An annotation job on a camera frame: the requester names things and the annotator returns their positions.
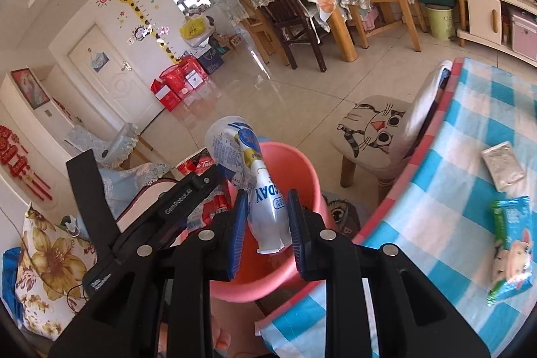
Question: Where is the pink waste bin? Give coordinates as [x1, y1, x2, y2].
[187, 142, 336, 303]

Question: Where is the red knot wall decoration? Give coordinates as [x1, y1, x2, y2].
[0, 125, 53, 201]

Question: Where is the blue gift bag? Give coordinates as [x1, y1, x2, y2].
[197, 48, 228, 74]

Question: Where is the green waste bin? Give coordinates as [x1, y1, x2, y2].
[425, 3, 456, 42]

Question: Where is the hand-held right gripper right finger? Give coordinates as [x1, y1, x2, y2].
[287, 190, 491, 358]

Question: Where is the floral pillow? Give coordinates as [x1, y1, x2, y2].
[14, 203, 98, 342]

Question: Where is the pink storage box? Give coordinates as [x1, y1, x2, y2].
[509, 14, 537, 62]

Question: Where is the red framed picture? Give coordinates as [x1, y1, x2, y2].
[10, 68, 50, 110]

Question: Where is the giraffe wall sticker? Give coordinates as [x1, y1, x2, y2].
[116, 0, 184, 66]

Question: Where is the white door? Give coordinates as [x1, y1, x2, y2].
[48, 22, 166, 132]

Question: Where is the silver foil packet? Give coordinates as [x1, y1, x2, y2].
[481, 141, 526, 192]

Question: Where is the red white carton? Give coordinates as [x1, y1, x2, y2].
[176, 147, 221, 179]

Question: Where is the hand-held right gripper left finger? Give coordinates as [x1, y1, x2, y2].
[50, 190, 249, 358]

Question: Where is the cat print cushion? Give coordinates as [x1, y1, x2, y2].
[321, 192, 372, 238]

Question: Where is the dark wooden chair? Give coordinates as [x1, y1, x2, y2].
[260, 0, 329, 73]

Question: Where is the blue green cartoon wrapper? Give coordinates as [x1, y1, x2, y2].
[487, 196, 535, 307]

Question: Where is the yellow bag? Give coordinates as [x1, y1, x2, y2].
[180, 16, 210, 41]

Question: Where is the pale blue lace cover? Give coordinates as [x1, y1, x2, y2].
[65, 122, 139, 170]

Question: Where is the cat print stool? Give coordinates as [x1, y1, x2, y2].
[333, 70, 454, 199]

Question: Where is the squeezed white plastic bottle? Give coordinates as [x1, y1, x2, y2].
[205, 115, 294, 255]

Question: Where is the white cabinet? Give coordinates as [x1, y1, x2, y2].
[451, 0, 537, 63]

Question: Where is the red gift box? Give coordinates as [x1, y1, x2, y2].
[150, 77, 184, 112]
[161, 55, 209, 99]

